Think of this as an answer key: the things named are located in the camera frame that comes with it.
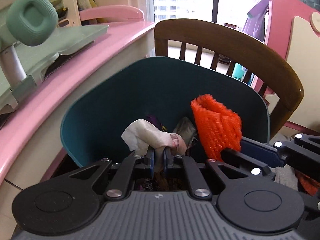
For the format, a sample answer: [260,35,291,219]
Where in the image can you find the pink desk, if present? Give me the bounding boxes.
[1,5,155,239]

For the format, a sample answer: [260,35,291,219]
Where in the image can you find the white tissue paper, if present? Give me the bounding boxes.
[121,119,187,173]

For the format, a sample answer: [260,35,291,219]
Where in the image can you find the orange cloth on floor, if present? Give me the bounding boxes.
[295,171,319,196]

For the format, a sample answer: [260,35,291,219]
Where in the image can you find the brown wooden chair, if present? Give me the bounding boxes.
[154,18,304,137]

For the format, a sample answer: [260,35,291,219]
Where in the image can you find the purple hanging garment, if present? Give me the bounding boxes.
[242,0,270,42]

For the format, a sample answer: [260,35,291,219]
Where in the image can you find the pink and cream headboard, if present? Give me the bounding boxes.
[265,0,319,133]

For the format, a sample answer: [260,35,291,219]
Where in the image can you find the dark teal trash bin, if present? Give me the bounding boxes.
[60,57,270,167]

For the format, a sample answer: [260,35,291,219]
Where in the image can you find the green desktop organizer tray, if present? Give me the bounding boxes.
[1,6,108,114]

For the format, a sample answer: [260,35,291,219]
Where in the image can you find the orange foam fruit net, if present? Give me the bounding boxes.
[190,94,242,161]

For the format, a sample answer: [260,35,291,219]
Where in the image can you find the purple snack bag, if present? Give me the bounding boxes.
[145,115,167,132]

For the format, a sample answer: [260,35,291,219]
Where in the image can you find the green headphones on stand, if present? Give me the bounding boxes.
[1,0,58,88]

